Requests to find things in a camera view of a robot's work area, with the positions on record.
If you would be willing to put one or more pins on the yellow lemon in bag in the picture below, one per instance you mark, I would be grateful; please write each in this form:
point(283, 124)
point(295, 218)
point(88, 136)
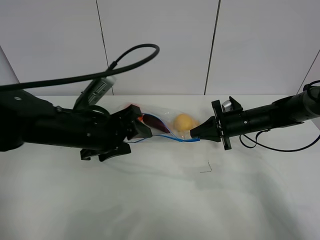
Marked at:
point(184, 122)

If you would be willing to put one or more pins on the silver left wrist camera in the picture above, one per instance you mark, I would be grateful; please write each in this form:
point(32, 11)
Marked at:
point(94, 92)

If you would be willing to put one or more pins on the purple eggplant in bag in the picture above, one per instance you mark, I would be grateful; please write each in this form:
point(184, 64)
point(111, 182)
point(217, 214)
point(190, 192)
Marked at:
point(155, 123)

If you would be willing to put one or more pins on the clear zip bag blue seal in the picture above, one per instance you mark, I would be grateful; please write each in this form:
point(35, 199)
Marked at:
point(167, 116)

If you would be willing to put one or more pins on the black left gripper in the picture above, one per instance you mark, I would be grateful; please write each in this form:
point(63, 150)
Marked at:
point(121, 125)

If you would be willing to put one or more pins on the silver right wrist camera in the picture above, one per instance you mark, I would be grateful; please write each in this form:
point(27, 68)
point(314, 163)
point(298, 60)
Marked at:
point(231, 105)

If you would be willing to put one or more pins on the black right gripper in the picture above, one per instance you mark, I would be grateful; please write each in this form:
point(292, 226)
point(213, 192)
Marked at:
point(223, 124)

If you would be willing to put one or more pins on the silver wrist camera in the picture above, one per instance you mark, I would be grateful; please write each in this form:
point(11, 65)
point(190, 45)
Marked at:
point(231, 105)
point(94, 92)

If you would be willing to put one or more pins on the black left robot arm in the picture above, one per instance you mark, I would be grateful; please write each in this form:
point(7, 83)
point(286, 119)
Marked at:
point(25, 118)

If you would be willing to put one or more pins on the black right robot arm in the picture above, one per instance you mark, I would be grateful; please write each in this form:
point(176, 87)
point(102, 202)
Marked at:
point(289, 111)

